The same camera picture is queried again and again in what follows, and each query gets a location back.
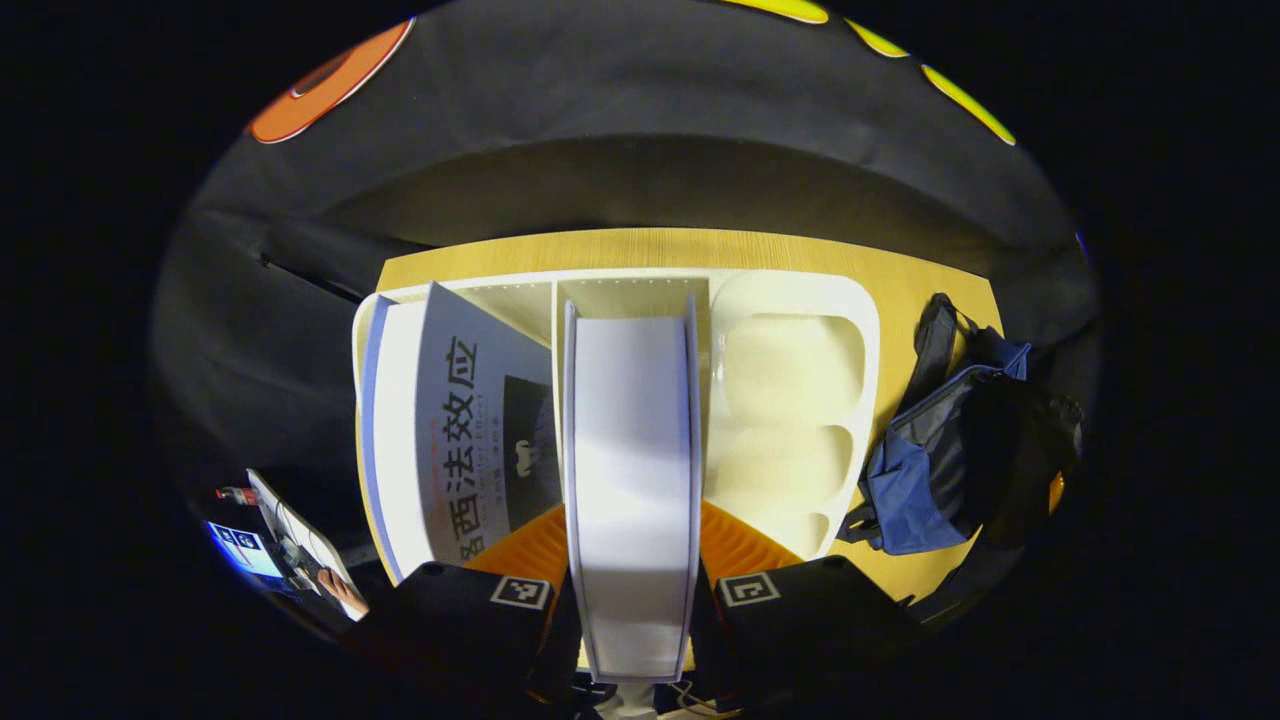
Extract white cover book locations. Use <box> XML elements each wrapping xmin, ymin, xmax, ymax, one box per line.
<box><xmin>560</xmin><ymin>295</ymin><xmax>701</xmax><ymax>686</ymax></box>

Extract black backdrop cloth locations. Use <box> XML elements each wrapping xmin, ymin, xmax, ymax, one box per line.
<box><xmin>150</xmin><ymin>0</ymin><xmax>1101</xmax><ymax>501</ymax></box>

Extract white plastic bookshelf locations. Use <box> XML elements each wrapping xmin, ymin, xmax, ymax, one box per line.
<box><xmin>350</xmin><ymin>268</ymin><xmax>881</xmax><ymax>586</ymax></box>

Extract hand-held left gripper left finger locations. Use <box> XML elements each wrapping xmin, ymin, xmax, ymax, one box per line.
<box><xmin>350</xmin><ymin>505</ymin><xmax>583</xmax><ymax>711</ymax></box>

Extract blue schoolbag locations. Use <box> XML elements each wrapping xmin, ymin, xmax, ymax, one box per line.
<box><xmin>838</xmin><ymin>293</ymin><xmax>1086</xmax><ymax>621</ymax></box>

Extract grey cover book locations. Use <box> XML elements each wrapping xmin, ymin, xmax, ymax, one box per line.
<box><xmin>358</xmin><ymin>282</ymin><xmax>563</xmax><ymax>583</ymax></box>

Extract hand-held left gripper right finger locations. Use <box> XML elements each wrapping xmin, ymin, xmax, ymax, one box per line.
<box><xmin>690</xmin><ymin>500</ymin><xmax>921</xmax><ymax>706</ymax></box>

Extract blue lit screen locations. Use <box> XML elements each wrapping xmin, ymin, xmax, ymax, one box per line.
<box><xmin>207</xmin><ymin>520</ymin><xmax>286</xmax><ymax>581</ymax></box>

